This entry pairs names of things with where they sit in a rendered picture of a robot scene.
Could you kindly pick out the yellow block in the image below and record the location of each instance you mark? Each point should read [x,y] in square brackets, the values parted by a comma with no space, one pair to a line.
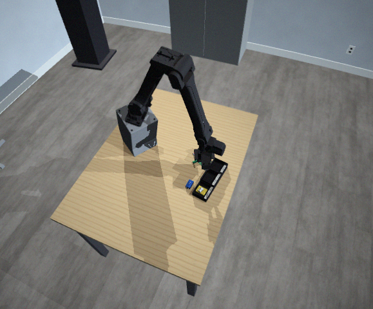
[203,192]

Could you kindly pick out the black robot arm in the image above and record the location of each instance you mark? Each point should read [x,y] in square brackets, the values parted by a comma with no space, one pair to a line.
[180,74]

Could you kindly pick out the blue battery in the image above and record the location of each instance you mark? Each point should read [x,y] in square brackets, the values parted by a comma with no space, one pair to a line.
[189,184]

